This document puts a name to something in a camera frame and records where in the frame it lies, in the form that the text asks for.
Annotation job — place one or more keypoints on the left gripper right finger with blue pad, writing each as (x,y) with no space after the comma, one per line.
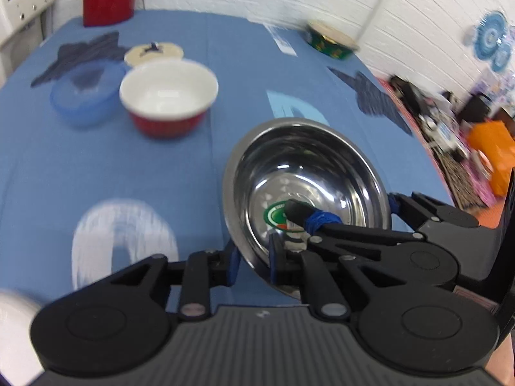
(307,272)

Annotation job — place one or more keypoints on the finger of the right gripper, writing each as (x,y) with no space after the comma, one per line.
(417,209)
(328,230)

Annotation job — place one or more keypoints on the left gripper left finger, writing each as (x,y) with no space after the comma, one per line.
(204,271)

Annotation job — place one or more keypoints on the stainless steel bowl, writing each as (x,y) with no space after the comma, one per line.
(303,160)

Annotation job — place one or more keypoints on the red white ceramic bowl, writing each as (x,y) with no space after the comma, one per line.
(168,98)

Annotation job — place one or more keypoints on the white plate dark rim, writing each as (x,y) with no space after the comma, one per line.
(19,362)

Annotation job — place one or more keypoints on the blue translucent plastic bowl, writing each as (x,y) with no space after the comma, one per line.
(88,94)

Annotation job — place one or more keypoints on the cluttered side table items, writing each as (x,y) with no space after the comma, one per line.
(466,171)

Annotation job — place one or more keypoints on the orange bag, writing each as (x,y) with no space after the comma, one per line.
(493,139)

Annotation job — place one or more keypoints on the blue printed tablecloth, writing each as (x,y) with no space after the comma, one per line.
(52,173)

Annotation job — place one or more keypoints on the green gold decorated bowl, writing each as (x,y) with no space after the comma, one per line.
(329,40)

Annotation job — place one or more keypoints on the white water dispenser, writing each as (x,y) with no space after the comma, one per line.
(20,4)

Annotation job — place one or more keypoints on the blue paper wall decoration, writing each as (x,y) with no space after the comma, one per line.
(492,40)

